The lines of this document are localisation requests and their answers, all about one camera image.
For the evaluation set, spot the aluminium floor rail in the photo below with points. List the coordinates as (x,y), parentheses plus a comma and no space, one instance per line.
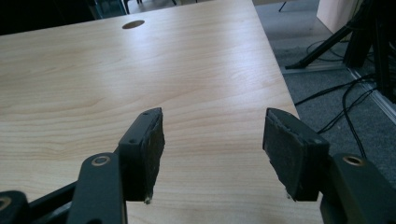
(384,104)

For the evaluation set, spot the white cabinet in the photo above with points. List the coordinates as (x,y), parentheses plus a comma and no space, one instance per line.
(334,14)

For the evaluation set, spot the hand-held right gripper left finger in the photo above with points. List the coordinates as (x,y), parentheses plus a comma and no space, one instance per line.
(137,155)

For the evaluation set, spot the black metal stand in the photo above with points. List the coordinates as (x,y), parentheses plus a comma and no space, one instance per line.
(378,46)

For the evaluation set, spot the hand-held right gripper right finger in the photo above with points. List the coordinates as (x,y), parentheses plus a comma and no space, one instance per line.
(292,152)

